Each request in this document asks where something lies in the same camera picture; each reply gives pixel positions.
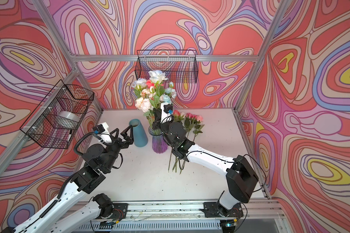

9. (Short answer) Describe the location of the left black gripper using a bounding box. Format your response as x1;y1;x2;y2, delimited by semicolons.
101;125;132;174

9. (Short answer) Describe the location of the teal ceramic cylinder vase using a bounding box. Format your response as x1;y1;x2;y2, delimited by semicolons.
129;119;148;148

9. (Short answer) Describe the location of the purple blue glass vase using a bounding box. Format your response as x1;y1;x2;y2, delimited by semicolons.
148;126;168;154

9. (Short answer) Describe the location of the magenta rose stem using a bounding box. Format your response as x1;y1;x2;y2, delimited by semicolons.
184;113;204;140

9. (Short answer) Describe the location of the teal peony flower stem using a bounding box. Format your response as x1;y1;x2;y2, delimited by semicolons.
159;82;178;104

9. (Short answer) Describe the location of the pink rosebud spray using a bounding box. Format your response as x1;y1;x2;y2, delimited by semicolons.
146;80;156;93

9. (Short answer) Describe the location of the white blue rose stem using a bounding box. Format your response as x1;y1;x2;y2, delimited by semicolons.
131;78;147;98

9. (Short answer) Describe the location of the white blue-edged rose stem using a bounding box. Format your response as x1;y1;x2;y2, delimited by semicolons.
149;70;168;109

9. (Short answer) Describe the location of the small white pink rose spray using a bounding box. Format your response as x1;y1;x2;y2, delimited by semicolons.
168;110;185;172

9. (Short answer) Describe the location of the peach peony flower stem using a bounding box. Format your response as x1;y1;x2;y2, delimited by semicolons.
135;97;155;126

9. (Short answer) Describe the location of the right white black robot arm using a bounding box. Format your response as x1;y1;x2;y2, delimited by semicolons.
152;120;259;217

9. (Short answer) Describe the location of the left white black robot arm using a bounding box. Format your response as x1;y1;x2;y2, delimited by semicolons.
3;122;134;233

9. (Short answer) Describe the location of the silver tape roll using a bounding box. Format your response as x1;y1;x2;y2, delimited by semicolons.
58;111;80;122

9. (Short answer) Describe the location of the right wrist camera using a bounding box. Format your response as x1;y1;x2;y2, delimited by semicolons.
160;103;173;124

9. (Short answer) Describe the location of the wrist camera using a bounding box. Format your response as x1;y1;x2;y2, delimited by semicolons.
92;122;112;144
160;103;173;124

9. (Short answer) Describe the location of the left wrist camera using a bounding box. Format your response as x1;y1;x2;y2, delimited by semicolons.
92;122;112;144

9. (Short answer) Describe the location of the black wire basket back wall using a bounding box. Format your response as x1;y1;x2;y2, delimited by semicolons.
135;49;198;83

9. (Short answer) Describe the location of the black wire basket wall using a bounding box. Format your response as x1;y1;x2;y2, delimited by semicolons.
19;80;94;149
135;49;198;83

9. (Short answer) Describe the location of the aluminium front rail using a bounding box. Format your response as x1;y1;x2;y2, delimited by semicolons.
113;199;285;221

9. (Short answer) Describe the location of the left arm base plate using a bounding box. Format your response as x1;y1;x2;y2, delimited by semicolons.
97;203;128;220

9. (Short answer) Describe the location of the black wire basket left wall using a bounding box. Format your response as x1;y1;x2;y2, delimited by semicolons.
19;80;94;149

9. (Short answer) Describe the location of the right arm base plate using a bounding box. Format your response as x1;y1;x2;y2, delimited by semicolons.
200;202;244;219

